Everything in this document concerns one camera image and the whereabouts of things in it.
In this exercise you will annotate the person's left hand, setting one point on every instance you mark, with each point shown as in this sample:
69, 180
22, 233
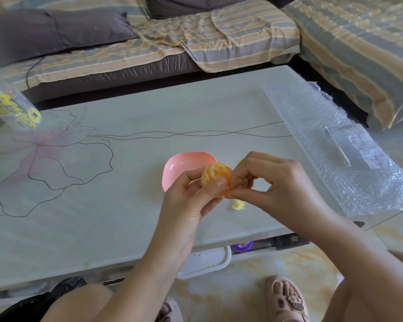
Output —
178, 221

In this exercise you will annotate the person's right hand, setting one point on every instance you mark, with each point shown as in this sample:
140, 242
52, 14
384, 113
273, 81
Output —
288, 194

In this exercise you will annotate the small white pith clump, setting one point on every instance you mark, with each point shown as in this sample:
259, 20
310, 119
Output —
238, 205

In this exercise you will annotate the pink plastic dish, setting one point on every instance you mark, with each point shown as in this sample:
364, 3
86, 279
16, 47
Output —
181, 167

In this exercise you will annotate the orange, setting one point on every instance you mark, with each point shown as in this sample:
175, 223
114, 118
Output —
216, 172

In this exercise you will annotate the person's left forearm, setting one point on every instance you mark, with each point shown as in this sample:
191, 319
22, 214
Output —
134, 291

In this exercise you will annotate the person's right forearm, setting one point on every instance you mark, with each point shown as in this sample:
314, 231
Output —
369, 268

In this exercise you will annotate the person's left foot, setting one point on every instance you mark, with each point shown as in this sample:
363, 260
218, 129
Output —
169, 311

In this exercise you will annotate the person's foot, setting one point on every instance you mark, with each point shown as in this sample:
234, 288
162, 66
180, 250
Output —
169, 311
285, 296

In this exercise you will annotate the person's right foot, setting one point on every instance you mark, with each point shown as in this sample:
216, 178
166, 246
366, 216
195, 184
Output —
285, 296

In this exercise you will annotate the person's right leg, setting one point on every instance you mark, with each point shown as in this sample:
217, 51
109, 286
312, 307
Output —
337, 305

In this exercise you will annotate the person's leg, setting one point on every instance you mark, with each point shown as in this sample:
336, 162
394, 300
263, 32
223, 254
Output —
337, 305
77, 305

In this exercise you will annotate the person's left leg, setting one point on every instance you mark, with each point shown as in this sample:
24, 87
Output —
77, 305

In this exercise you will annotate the black box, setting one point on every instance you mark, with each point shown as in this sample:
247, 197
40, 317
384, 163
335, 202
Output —
290, 241

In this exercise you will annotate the white plastic container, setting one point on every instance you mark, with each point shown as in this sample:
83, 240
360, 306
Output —
211, 261

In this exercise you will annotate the thin white stick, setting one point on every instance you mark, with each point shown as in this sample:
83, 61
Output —
339, 149

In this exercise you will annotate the clear bubble wrap sheet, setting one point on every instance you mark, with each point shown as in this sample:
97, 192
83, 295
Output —
300, 112

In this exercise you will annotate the clear plastic bag paper label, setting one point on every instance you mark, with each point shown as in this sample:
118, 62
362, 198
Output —
364, 145

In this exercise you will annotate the dark brown sofa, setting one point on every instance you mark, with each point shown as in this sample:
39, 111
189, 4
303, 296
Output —
116, 75

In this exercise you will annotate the black plastic bag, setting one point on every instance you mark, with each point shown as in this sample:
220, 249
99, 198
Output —
33, 301

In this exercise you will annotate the striped sofa sheet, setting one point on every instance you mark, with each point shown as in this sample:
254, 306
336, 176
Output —
241, 35
354, 41

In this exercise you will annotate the dark purple cushion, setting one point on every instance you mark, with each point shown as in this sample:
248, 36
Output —
280, 0

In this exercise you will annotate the clear bottle yellow label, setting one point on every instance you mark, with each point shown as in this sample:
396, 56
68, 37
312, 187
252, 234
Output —
13, 107

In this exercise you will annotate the grey upright cushion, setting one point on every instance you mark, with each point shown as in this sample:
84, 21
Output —
194, 4

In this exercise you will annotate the grey flat pillow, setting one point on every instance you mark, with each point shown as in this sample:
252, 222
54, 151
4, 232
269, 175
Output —
57, 31

